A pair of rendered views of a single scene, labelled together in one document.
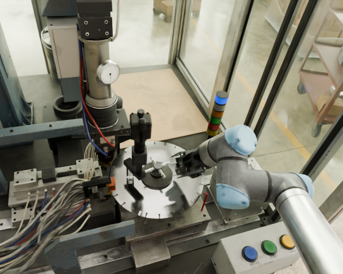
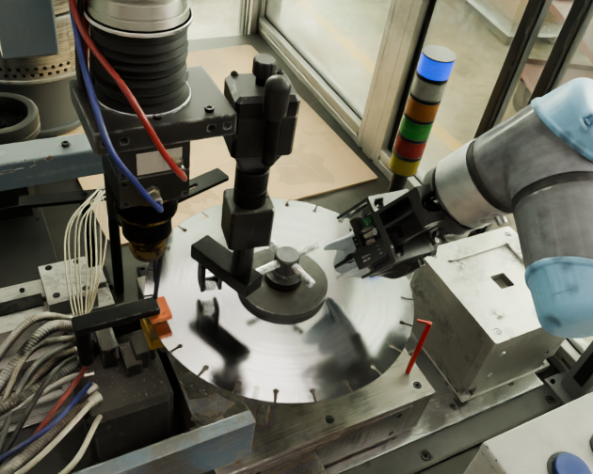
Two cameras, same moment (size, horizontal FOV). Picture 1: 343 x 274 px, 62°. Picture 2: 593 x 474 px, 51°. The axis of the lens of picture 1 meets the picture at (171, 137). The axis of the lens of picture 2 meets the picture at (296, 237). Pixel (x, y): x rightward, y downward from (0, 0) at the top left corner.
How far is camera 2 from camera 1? 0.28 m
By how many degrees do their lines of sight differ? 7
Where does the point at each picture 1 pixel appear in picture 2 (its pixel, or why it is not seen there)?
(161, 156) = (283, 234)
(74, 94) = (35, 32)
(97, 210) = (121, 401)
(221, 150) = (534, 159)
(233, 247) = (522, 460)
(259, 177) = not seen: outside the picture
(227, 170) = (568, 214)
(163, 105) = not seen: hidden behind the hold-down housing
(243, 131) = not seen: outside the picture
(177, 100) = not seen: hidden behind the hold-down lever
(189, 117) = (317, 152)
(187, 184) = (369, 301)
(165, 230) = (322, 437)
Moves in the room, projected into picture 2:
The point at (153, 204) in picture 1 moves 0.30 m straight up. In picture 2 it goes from (289, 363) to (340, 134)
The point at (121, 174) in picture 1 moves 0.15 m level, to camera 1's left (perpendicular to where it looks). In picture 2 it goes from (181, 291) to (49, 282)
